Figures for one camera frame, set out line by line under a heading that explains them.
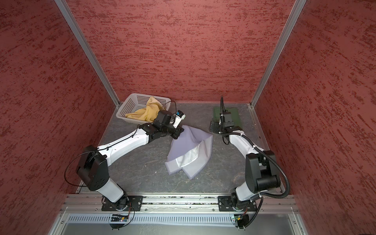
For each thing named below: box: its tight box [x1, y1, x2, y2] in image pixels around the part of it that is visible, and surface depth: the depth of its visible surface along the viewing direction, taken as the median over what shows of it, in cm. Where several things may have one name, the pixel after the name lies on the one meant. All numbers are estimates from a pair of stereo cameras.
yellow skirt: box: [124, 95, 166, 122], surface depth 100 cm
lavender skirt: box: [164, 124, 214, 180], surface depth 87 cm
